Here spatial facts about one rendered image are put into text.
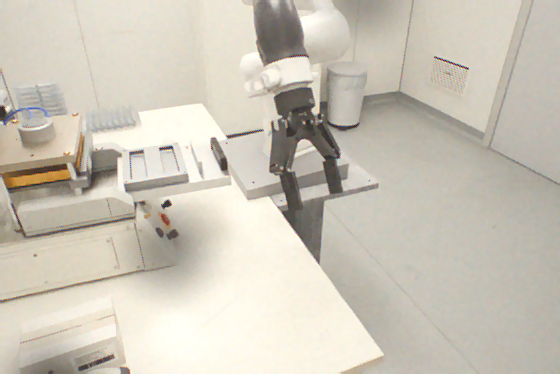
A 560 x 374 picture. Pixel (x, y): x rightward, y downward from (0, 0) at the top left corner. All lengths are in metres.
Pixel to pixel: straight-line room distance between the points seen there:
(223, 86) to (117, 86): 0.88
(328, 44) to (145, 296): 0.75
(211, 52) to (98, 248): 2.32
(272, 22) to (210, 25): 2.43
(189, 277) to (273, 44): 0.66
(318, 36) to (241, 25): 2.43
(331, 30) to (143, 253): 0.72
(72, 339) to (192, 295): 0.30
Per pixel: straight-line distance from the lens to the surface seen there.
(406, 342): 2.01
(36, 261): 1.16
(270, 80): 0.76
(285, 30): 0.77
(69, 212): 1.07
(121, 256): 1.14
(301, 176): 1.45
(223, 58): 3.27
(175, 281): 1.14
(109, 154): 1.30
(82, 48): 3.56
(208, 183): 1.12
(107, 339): 0.94
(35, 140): 1.13
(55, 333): 0.99
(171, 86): 3.68
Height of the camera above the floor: 1.53
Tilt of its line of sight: 31 degrees down
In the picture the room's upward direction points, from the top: straight up
